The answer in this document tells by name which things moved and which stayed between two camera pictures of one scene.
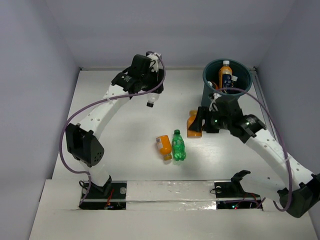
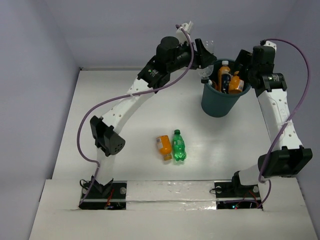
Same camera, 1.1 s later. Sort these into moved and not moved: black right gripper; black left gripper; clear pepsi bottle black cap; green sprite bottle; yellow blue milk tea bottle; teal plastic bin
Moved: black right gripper; clear pepsi bottle black cap; black left gripper
Not moved: green sprite bottle; teal plastic bin; yellow blue milk tea bottle
